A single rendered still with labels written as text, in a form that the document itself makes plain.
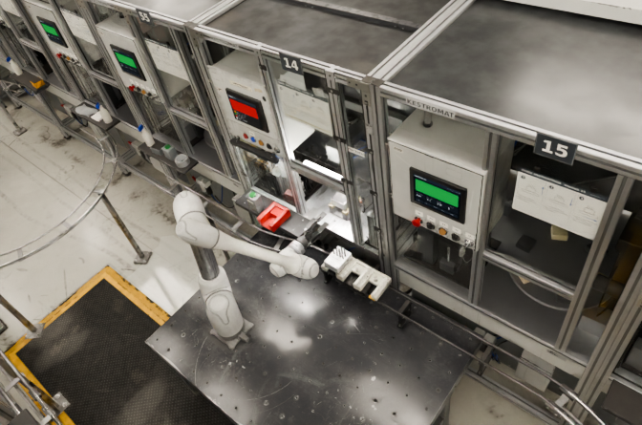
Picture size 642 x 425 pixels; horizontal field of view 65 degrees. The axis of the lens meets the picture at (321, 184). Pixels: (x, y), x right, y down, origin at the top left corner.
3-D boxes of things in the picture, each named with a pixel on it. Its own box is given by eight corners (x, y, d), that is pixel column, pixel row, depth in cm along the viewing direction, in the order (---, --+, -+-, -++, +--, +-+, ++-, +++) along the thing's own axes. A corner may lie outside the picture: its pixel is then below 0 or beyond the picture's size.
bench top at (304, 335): (147, 345, 287) (144, 341, 284) (272, 223, 338) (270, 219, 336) (363, 538, 208) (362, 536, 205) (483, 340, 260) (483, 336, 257)
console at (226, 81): (227, 137, 291) (203, 68, 259) (261, 110, 305) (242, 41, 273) (281, 161, 269) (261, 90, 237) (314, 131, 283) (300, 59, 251)
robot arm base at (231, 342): (236, 354, 270) (234, 350, 266) (209, 333, 282) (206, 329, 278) (260, 329, 279) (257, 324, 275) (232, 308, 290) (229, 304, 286)
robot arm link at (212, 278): (208, 314, 281) (199, 285, 296) (236, 303, 285) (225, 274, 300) (172, 219, 229) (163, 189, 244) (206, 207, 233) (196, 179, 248)
